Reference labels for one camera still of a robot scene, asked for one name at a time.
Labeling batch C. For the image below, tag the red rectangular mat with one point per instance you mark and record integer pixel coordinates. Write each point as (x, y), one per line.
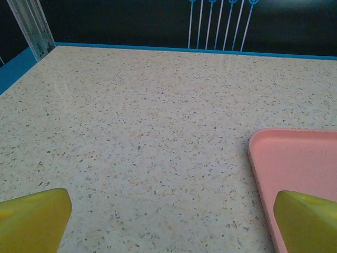
(295, 163)

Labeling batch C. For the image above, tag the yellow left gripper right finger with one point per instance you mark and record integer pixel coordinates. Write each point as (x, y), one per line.
(308, 226)

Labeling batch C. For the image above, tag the aluminium frame post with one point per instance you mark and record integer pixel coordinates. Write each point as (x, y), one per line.
(34, 29)

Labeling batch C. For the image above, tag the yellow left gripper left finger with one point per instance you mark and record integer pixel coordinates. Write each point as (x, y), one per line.
(31, 224)

